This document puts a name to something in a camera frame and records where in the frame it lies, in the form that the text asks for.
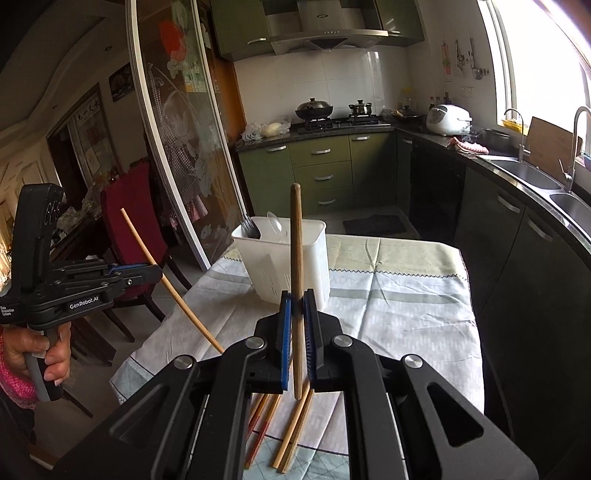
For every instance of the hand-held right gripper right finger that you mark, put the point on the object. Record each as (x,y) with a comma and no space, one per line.
(310,348)

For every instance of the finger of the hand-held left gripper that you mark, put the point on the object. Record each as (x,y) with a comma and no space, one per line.
(143,284)
(131,268)

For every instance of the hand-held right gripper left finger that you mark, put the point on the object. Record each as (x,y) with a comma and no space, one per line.
(286,344)

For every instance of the light bamboo chopstick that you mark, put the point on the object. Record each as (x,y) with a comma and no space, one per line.
(138,240)

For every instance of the white plastic utensil holder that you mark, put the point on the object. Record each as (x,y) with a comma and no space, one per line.
(268,270)

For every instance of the tan wooden chopstick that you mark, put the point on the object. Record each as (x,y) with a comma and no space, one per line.
(290,431)
(298,434)

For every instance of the dark brown wooden chopstick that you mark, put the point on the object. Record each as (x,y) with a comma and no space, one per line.
(296,240)

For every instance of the person's left forearm pink sleeve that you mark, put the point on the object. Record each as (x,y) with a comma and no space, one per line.
(16,387)

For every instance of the person's left hand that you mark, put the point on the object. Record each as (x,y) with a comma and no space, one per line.
(23,348)

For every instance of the red covered chair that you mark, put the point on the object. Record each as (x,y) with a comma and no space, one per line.
(129,198)

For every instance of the patterned pale tablecloth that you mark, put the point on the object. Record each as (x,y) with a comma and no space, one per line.
(392,314)

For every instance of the clear plastic spoon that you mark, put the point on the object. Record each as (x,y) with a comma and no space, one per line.
(278,226)

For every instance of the dark floor mat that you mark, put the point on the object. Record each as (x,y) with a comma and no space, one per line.
(374,225)

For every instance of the floral sliding glass door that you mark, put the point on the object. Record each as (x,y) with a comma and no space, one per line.
(184,138)

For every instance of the plastic bag of food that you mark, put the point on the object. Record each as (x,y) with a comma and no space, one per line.
(268,130)

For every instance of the dark lower kitchen cabinets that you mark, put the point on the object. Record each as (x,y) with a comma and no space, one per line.
(498,258)

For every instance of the black gas stove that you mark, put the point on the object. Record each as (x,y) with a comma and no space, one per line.
(341,124)

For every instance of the black wok with lid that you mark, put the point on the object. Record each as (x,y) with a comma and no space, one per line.
(314,109)

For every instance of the steel cooking pot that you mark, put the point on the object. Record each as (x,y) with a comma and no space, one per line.
(360,109)

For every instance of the black frying pan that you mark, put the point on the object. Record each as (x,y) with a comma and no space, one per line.
(411,117)

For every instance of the pink dish cloth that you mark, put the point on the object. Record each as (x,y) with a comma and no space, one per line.
(468,146)

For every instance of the green upper kitchen cabinets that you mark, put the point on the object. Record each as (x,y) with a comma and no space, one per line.
(240,27)

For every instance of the white rice cooker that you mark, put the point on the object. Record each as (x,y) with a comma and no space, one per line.
(445,121)

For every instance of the yellow oil bottle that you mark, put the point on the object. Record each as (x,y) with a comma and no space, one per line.
(407,100)

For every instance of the dark stone countertop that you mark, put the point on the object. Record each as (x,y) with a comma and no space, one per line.
(521,182)

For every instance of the black pot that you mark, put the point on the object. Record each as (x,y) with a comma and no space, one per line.
(495,139)

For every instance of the row of sauce bottles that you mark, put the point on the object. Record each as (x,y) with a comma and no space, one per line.
(441,101)

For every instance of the steel double sink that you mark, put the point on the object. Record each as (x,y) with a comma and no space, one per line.
(535,175)

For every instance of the small steel faucet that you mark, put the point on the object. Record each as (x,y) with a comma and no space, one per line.
(521,143)

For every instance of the yellow sponge holder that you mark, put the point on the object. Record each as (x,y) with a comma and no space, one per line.
(512,124)

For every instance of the steel range hood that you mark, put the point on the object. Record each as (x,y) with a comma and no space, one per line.
(323,27)

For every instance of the wooden cutting board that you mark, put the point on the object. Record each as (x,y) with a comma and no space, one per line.
(549,143)

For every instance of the hanging red kitchen tool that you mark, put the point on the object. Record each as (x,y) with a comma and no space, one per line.
(445,62)

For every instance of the hanging metal ladle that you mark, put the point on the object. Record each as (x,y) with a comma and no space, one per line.
(459,57)

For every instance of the hanging metal spatula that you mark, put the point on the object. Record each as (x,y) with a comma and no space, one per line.
(473,60)

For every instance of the tall steel faucet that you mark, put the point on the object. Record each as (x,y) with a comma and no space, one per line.
(576,147)

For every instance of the kitchen window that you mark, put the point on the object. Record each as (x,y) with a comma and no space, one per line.
(545,55)

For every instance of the calligraphy wall poster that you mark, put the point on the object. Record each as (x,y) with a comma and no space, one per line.
(94,138)

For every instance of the dark framed wall picture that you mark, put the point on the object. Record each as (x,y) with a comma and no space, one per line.
(121,82)

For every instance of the white wall socket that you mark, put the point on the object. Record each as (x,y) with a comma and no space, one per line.
(468,91)

